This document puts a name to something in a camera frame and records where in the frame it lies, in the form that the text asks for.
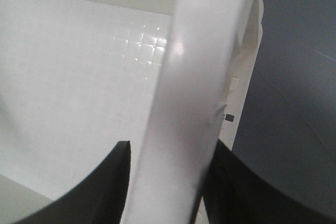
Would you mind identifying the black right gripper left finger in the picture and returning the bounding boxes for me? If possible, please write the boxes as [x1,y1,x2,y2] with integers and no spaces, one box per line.
[18,141,131,223]

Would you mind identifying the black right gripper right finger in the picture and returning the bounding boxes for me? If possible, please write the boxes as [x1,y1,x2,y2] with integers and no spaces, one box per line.
[202,141,335,223]

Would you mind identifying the white plastic tote bin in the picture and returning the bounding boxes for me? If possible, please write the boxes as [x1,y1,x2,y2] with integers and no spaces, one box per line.
[1,0,263,223]

